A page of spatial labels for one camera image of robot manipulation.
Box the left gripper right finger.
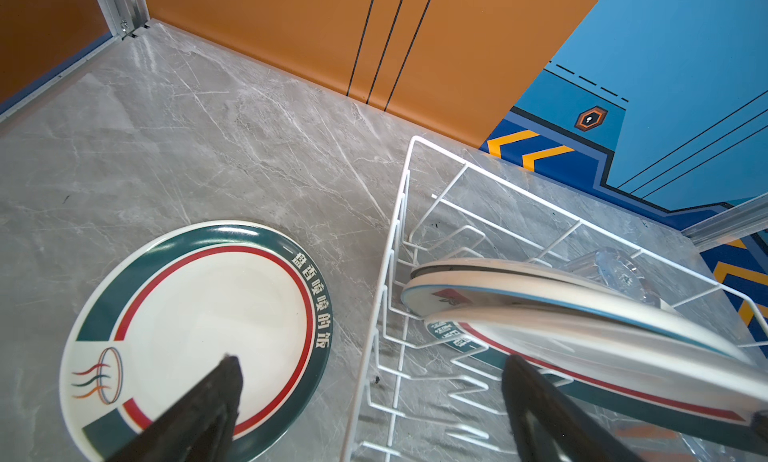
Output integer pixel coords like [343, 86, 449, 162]
[501, 355, 640, 461]

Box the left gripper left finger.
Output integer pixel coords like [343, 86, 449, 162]
[110, 355, 243, 461]

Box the green red rimmed plate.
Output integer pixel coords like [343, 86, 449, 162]
[59, 220, 333, 461]

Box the white wire dish rack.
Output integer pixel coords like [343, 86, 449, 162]
[341, 136, 767, 461]

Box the watermelon pattern plate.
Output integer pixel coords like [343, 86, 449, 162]
[400, 258, 753, 365]

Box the clear glass back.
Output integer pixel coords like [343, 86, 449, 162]
[563, 247, 662, 308]

